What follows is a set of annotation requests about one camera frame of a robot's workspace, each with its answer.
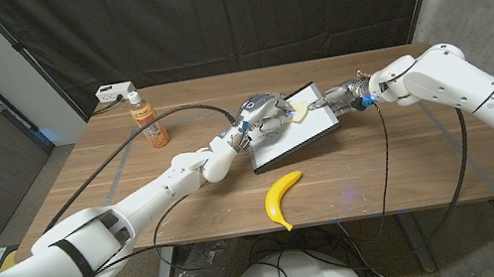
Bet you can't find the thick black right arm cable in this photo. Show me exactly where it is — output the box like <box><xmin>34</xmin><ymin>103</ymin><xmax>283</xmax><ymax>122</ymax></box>
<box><xmin>403</xmin><ymin>104</ymin><xmax>486</xmax><ymax>244</ymax></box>

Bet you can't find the small whiteboard with dark frame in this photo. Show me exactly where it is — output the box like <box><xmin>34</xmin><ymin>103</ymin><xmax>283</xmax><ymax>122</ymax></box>
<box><xmin>238</xmin><ymin>77</ymin><xmax>347</xmax><ymax>176</ymax></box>

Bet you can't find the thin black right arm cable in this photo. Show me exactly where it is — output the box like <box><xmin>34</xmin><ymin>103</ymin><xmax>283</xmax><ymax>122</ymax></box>
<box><xmin>336</xmin><ymin>99</ymin><xmax>406</xmax><ymax>245</ymax></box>

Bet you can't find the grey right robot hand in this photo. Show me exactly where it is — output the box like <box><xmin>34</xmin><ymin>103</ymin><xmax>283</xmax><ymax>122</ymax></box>
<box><xmin>306</xmin><ymin>75</ymin><xmax>377</xmax><ymax>121</ymax></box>

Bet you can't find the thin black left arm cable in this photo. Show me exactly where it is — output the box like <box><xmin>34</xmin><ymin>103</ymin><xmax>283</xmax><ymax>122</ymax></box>
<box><xmin>82</xmin><ymin>190</ymin><xmax>222</xmax><ymax>277</ymax></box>

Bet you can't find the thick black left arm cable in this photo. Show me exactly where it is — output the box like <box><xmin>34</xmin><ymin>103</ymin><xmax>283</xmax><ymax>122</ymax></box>
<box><xmin>27</xmin><ymin>96</ymin><xmax>251</xmax><ymax>234</ymax></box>

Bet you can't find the yellow toy banana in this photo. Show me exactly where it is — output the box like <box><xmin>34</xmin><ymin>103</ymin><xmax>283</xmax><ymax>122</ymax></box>
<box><xmin>259</xmin><ymin>169</ymin><xmax>312</xmax><ymax>235</ymax></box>

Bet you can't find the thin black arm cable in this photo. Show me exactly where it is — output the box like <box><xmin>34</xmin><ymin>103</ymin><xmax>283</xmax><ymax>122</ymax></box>
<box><xmin>336</xmin><ymin>99</ymin><xmax>406</xmax><ymax>245</ymax></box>
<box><xmin>82</xmin><ymin>190</ymin><xmax>222</xmax><ymax>277</ymax></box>

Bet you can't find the orange tea bottle white cap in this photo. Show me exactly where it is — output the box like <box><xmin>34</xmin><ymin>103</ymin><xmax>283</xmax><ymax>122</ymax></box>
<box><xmin>126</xmin><ymin>86</ymin><xmax>173</xmax><ymax>153</ymax></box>

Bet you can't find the clear plastic bag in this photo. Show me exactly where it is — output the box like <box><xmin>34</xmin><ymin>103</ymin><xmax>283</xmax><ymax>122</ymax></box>
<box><xmin>169</xmin><ymin>235</ymin><xmax>246</xmax><ymax>277</ymax></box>

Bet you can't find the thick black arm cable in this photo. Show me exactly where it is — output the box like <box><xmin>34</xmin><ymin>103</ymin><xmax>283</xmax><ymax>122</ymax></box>
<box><xmin>403</xmin><ymin>104</ymin><xmax>486</xmax><ymax>244</ymax></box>
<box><xmin>27</xmin><ymin>96</ymin><xmax>251</xmax><ymax>234</ymax></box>

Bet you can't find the black backdrop curtain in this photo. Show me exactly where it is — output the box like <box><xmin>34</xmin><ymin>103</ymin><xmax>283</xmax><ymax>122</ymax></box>
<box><xmin>0</xmin><ymin>0</ymin><xmax>458</xmax><ymax>131</ymax></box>

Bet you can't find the black power strip cable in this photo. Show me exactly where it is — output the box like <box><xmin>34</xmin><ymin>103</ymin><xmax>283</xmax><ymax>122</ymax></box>
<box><xmin>89</xmin><ymin>94</ymin><xmax>127</xmax><ymax>116</ymax></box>

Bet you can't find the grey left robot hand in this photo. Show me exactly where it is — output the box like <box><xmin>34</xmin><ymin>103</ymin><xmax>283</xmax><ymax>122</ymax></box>
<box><xmin>219</xmin><ymin>87</ymin><xmax>302</xmax><ymax>156</ymax></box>

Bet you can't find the yellow and black floor object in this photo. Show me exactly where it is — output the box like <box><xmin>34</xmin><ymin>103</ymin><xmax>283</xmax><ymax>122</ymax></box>
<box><xmin>0</xmin><ymin>243</ymin><xmax>27</xmax><ymax>275</ymax></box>

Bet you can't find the white power strip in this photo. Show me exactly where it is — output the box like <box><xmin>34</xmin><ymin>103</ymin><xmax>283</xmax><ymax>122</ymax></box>
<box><xmin>94</xmin><ymin>79</ymin><xmax>139</xmax><ymax>105</ymax></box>

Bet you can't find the yellow sponge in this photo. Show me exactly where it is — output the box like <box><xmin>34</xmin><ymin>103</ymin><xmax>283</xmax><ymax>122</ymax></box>
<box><xmin>289</xmin><ymin>99</ymin><xmax>313</xmax><ymax>125</ymax></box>

